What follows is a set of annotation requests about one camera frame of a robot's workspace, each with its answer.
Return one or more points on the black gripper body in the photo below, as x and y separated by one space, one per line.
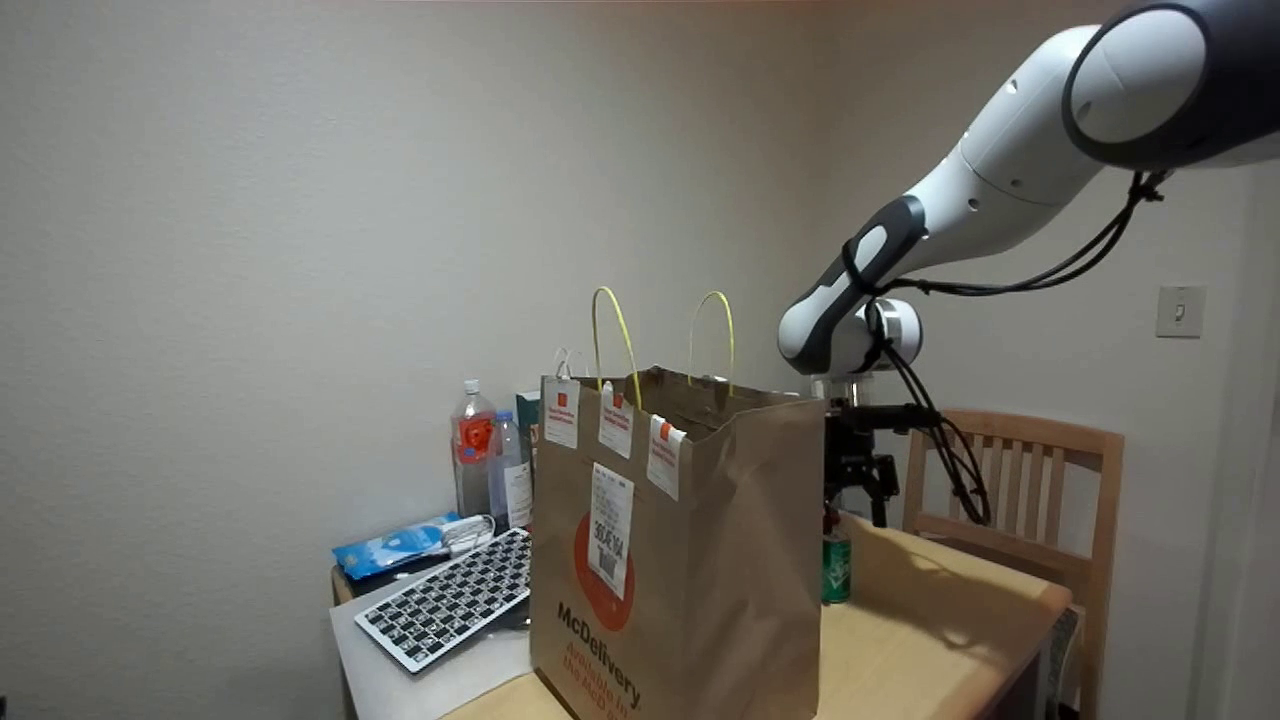
862 462

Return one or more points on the green can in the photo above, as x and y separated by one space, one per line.
837 570

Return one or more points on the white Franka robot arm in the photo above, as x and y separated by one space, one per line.
1014 175

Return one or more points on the brown paper bag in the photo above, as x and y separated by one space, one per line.
722 563

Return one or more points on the wooden chair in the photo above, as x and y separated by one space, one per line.
1021 432

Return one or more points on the clear plastic bottle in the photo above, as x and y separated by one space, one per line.
510 467

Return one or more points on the red label plastic bottle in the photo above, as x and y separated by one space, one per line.
475 446

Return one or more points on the black white keyboard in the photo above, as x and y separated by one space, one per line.
445 603

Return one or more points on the blue tissue pack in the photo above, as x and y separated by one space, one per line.
402 544

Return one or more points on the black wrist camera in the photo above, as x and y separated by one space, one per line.
881 419

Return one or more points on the white light switch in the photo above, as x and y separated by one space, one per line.
1176 315

